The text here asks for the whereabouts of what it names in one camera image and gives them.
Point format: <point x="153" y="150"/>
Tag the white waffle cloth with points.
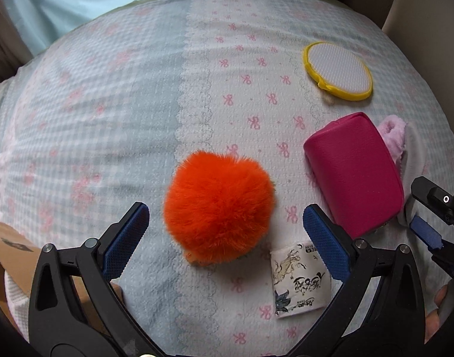
<point x="18" y="297"/>

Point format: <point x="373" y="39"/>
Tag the magenta zip pouch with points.
<point x="355" y="167"/>

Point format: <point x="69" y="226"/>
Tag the person's right hand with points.
<point x="433" y="327"/>

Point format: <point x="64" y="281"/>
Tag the brown cardboard box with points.
<point x="11" y="245"/>

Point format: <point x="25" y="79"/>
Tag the white printed packet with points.
<point x="299" y="282"/>

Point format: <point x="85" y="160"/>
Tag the yellow round embroidery hoop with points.
<point x="338" y="70"/>

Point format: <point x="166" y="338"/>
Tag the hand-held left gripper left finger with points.
<point x="125" y="238"/>

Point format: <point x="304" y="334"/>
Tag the orange fluffy pompom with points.
<point x="219" y="208"/>

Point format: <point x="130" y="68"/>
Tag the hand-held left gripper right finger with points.
<point x="325" y="241"/>

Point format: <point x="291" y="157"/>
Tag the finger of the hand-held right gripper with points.
<point x="435" y="197"/>
<point x="427" y="232"/>

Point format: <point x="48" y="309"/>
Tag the bow-print checked blanket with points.
<point x="100" y="119"/>

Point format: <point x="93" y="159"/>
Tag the pink fluffy slipper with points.
<point x="407" y="148"/>

